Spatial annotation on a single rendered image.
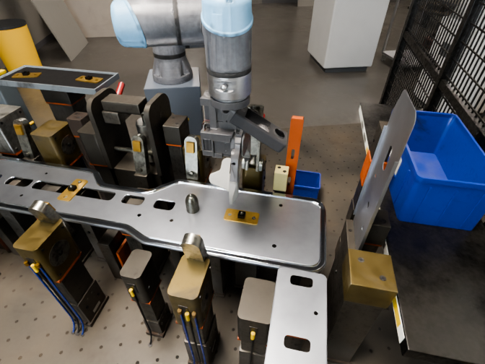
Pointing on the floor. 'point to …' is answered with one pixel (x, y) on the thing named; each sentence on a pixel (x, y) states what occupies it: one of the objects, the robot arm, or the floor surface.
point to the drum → (16, 45)
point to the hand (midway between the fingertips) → (242, 181)
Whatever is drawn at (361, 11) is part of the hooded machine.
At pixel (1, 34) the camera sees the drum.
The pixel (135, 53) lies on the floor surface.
